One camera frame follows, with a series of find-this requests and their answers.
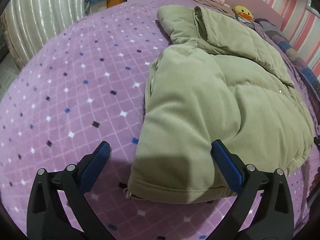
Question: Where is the purple diamond pattern bedspread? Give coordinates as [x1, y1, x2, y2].
[0, 0, 320, 240]

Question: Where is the silver white pleated curtain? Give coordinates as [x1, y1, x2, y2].
[1, 0, 86, 69]

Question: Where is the yellow duck plush toy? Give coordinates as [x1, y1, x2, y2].
[232, 5, 254, 21]

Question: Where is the beige padded jacket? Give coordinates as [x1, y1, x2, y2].
[126, 5, 314, 204]

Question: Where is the brown pillow cover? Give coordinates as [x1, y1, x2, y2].
[193, 0, 235, 18]

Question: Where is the patchwork blue grey blanket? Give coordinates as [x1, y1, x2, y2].
[255, 18, 319, 90]

